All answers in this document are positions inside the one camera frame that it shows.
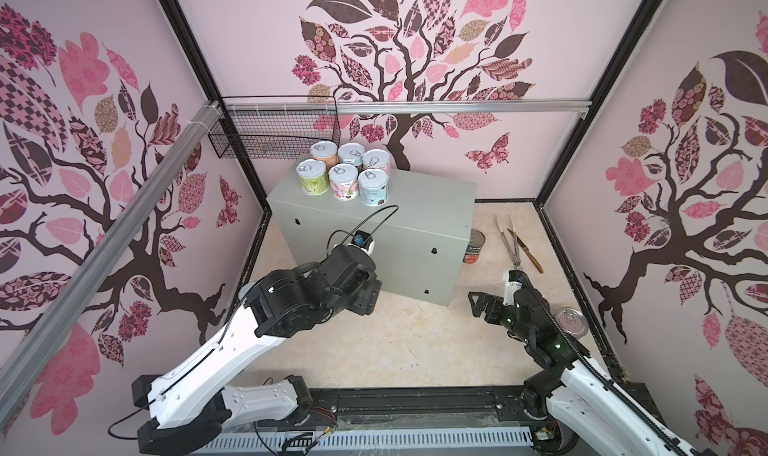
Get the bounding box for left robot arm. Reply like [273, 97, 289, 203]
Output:
[132, 244, 382, 455]

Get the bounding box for blue label tin can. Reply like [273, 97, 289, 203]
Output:
[554, 307, 589, 339]

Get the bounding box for wooden handled knife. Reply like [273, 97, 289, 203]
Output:
[508, 229, 544, 274]

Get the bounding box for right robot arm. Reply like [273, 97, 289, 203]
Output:
[468, 288, 712, 455]

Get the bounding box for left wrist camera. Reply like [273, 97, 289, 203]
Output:
[350, 230, 375, 256]

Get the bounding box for grey metal cabinet box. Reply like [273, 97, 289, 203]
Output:
[268, 170, 476, 306]

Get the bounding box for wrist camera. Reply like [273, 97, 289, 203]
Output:
[503, 269, 524, 306]
[350, 230, 375, 256]

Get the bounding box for back aluminium rail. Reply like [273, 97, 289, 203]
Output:
[225, 98, 592, 115]

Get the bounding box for white slotted cable duct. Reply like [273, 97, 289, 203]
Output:
[196, 427, 533, 455]

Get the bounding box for green label can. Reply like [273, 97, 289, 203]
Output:
[296, 159, 329, 196]

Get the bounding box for aluminium rail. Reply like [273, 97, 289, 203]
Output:
[1, 101, 223, 424]
[225, 98, 592, 115]

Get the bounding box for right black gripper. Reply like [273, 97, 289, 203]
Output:
[468, 289, 533, 346]

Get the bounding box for orange label can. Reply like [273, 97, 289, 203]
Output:
[310, 141, 339, 169]

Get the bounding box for metal tongs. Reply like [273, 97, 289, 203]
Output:
[495, 215, 522, 270]

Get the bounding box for teal label coconut can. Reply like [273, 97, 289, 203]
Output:
[337, 143, 366, 172]

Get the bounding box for black wire mesh basket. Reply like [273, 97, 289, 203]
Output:
[209, 95, 341, 160]

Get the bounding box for pink label can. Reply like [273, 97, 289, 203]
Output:
[363, 149, 392, 176]
[328, 164, 359, 201]

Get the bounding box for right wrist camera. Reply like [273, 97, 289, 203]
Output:
[503, 269, 524, 306]

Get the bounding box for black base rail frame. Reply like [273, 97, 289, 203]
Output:
[167, 383, 679, 456]

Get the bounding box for left aluminium rail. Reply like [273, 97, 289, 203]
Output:
[1, 101, 223, 424]

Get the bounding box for red tomato can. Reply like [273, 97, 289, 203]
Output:
[463, 229, 486, 264]

